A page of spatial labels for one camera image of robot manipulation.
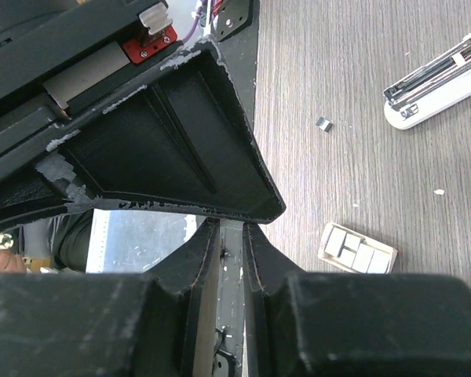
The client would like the staples tray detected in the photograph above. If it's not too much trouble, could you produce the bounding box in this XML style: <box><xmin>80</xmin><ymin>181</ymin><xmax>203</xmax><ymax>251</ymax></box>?
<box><xmin>318</xmin><ymin>222</ymin><xmax>398</xmax><ymax>274</ymax></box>

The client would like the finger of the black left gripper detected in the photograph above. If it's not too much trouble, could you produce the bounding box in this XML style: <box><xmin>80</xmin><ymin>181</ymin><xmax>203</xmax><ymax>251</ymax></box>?
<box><xmin>35</xmin><ymin>38</ymin><xmax>286</xmax><ymax>224</ymax></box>

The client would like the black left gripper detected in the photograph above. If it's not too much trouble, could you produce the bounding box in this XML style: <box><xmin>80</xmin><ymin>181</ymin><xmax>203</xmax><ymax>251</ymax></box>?
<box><xmin>0</xmin><ymin>1</ymin><xmax>204</xmax><ymax>232</ymax></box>

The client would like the staple strip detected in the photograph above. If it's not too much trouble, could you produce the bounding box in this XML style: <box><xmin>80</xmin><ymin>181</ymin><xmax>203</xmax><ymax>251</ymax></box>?
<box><xmin>316</xmin><ymin>117</ymin><xmax>334</xmax><ymax>133</ymax></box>

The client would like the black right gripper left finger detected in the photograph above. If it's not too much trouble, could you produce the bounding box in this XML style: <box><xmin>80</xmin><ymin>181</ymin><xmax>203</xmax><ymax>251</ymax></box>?
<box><xmin>0</xmin><ymin>220</ymin><xmax>220</xmax><ymax>376</ymax></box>

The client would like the white stapler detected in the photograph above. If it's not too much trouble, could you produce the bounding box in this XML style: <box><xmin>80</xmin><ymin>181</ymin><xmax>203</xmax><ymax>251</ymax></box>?
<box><xmin>383</xmin><ymin>32</ymin><xmax>471</xmax><ymax>130</ymax></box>

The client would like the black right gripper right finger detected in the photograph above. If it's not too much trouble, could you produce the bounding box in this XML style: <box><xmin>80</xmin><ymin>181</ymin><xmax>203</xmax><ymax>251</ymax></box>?
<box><xmin>243</xmin><ymin>224</ymin><xmax>471</xmax><ymax>376</ymax></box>

